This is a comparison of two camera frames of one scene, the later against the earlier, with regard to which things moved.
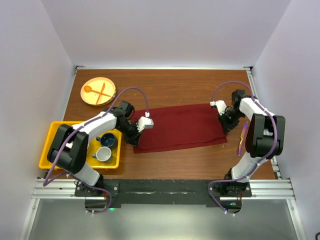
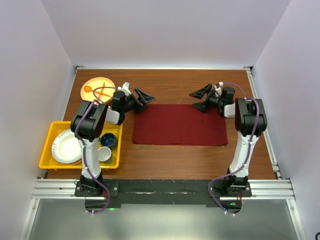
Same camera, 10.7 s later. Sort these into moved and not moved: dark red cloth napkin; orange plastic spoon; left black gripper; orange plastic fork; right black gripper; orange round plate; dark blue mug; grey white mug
Moved: left black gripper; dark red cloth napkin; right black gripper
Not moved: orange plastic fork; orange plastic spoon; dark blue mug; orange round plate; grey white mug
